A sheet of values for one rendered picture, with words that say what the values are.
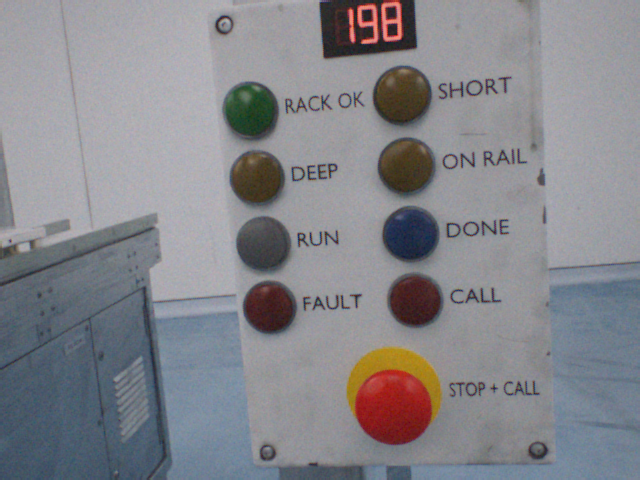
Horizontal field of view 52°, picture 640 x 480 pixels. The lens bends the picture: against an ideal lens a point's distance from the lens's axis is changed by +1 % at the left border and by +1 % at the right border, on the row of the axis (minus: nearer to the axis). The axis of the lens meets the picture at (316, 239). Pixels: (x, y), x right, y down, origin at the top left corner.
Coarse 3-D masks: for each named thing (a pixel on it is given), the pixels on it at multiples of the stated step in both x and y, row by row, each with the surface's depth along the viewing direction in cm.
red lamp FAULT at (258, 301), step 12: (264, 288) 36; (276, 288) 36; (252, 300) 36; (264, 300) 36; (276, 300) 36; (288, 300) 36; (252, 312) 36; (264, 312) 36; (276, 312) 36; (288, 312) 36; (264, 324) 36; (276, 324) 36
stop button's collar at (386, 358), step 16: (384, 352) 36; (400, 352) 36; (368, 368) 36; (384, 368) 36; (400, 368) 36; (416, 368) 36; (432, 368) 36; (352, 384) 36; (432, 384) 36; (512, 384) 35; (352, 400) 37; (432, 400) 36; (432, 416) 36
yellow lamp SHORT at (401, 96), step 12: (396, 72) 33; (408, 72) 33; (384, 84) 33; (396, 84) 33; (408, 84) 33; (420, 84) 33; (384, 96) 33; (396, 96) 33; (408, 96) 33; (420, 96) 33; (384, 108) 33; (396, 108) 33; (408, 108) 33; (420, 108) 33; (396, 120) 34; (408, 120) 34
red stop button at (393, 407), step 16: (368, 384) 34; (384, 384) 34; (400, 384) 34; (416, 384) 34; (368, 400) 34; (384, 400) 34; (400, 400) 33; (416, 400) 33; (368, 416) 34; (384, 416) 34; (400, 416) 34; (416, 416) 33; (368, 432) 34; (384, 432) 34; (400, 432) 34; (416, 432) 34
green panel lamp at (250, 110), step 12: (252, 84) 34; (240, 96) 34; (252, 96) 34; (264, 96) 34; (228, 108) 35; (240, 108) 34; (252, 108) 34; (264, 108) 34; (228, 120) 35; (240, 120) 34; (252, 120) 34; (264, 120) 34; (240, 132) 35; (252, 132) 35
